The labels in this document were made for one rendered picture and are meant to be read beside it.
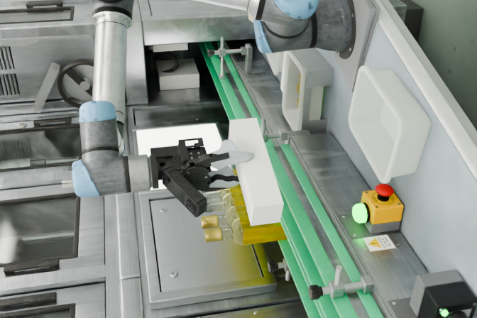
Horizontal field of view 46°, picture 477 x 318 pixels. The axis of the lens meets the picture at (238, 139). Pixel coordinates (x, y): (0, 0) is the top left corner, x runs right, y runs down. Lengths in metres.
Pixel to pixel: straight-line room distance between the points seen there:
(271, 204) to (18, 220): 1.04
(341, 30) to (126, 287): 0.86
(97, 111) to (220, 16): 1.25
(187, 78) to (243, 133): 1.37
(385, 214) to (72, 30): 1.49
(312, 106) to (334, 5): 0.36
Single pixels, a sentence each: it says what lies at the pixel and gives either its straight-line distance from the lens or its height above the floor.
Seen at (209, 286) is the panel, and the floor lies 1.16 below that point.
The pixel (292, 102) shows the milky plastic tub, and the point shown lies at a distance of 1.82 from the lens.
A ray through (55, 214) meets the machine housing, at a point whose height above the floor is 1.59.
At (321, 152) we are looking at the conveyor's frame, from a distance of 1.56.
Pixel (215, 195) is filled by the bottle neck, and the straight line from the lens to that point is 1.62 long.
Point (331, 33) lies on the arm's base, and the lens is 1.42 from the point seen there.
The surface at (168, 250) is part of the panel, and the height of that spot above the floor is 1.25.
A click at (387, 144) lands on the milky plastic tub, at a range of 1.30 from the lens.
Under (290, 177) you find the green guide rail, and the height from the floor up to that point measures 0.93.
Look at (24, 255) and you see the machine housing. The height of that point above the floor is 1.66.
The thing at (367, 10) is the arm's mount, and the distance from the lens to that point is 1.34.
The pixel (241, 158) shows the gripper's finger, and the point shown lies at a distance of 1.14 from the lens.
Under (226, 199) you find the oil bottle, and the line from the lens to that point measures 1.58.
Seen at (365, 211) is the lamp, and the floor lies 0.84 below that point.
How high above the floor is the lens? 1.32
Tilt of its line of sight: 11 degrees down
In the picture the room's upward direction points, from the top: 96 degrees counter-clockwise
